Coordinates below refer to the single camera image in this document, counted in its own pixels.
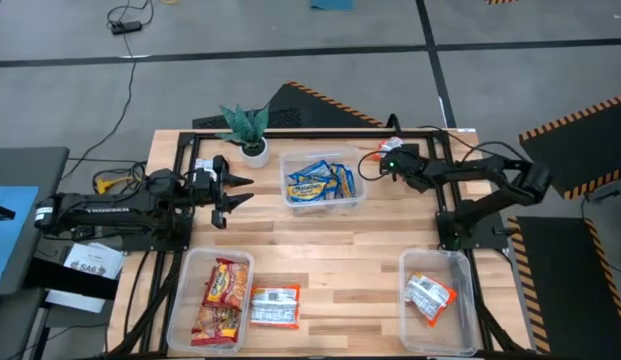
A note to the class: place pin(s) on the black power adapter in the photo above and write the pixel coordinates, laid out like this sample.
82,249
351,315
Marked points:
126,27

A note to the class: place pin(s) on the small hazard-striped mat corner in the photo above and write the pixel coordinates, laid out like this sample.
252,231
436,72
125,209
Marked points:
500,1

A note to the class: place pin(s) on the white paper sheet SA6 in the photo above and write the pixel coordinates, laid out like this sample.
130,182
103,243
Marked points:
92,260

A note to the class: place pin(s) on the black hazard-striped floor mat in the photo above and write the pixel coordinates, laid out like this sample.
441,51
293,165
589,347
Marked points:
580,145

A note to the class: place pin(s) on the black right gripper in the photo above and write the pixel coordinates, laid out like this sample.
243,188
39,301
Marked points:
410,170

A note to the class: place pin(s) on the yellow plug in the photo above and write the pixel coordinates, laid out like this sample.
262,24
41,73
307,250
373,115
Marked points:
104,185

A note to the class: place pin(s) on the green plant in white pot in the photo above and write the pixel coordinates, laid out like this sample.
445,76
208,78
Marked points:
250,127

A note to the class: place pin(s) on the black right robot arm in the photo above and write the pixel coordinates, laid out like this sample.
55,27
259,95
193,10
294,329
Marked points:
470,170

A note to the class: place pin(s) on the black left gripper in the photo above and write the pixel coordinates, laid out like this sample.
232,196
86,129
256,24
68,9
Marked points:
205,192

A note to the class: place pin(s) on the grey side table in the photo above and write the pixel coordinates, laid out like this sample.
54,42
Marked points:
30,165

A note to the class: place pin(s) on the clear plastic container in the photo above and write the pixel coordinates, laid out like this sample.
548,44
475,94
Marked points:
440,340
187,280
320,208

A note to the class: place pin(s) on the red Maruchan noodle packet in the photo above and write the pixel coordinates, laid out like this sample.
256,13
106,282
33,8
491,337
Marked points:
215,325
226,282

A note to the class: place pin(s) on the blue pad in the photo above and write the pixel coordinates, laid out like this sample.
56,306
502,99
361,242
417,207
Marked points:
10,240

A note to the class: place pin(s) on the black clip object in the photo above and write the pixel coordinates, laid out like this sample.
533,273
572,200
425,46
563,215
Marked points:
0,212

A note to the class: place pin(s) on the triangular black hazard-striped mat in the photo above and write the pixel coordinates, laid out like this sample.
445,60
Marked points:
310,107

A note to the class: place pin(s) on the blue floor object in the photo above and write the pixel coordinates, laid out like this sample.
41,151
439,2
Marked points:
332,4

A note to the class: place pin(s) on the plain white paper sheet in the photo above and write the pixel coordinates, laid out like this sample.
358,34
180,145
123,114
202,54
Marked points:
75,302

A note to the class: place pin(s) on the long black hazard-striped mat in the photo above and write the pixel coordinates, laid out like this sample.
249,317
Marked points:
565,300

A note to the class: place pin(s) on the black shelf board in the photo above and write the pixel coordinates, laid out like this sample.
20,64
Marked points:
65,285

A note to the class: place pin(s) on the grey metal bracket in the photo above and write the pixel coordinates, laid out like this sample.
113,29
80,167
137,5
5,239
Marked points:
605,192

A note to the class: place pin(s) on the blue Maruchan noodle packet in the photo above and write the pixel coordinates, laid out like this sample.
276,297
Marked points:
310,191
346,180
310,170

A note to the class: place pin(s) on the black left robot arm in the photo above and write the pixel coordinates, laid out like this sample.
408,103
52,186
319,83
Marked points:
115,207

